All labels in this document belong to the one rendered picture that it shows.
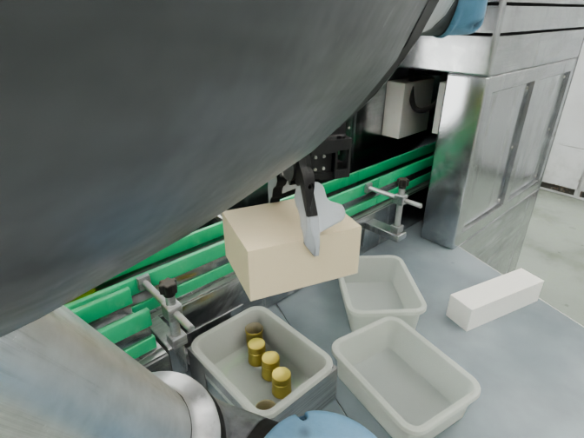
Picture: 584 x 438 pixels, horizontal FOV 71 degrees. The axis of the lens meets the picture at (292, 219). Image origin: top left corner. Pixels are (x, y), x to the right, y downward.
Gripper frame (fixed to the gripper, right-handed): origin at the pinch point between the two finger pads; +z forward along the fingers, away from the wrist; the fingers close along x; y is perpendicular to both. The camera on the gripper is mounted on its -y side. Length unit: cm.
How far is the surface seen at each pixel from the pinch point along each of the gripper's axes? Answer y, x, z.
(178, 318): -16.0, 5.6, 14.5
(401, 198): 43, 28, 14
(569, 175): 316, 150, 90
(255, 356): -3.1, 8.7, 30.6
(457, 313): 43, 5, 32
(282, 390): -1.2, -0.1, 31.1
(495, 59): 67, 30, -18
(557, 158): 311, 161, 78
